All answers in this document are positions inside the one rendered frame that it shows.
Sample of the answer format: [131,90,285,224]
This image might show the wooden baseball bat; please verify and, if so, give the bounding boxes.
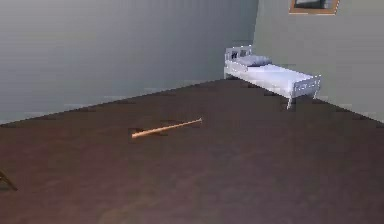
[130,117,203,140]

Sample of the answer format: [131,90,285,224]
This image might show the grey pillow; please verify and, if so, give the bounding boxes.
[237,54,273,67]

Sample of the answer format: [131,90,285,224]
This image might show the white bed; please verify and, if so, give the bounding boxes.
[223,45,323,111]

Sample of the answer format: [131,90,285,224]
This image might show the wood framed wall picture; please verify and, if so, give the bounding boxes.
[288,0,341,16]

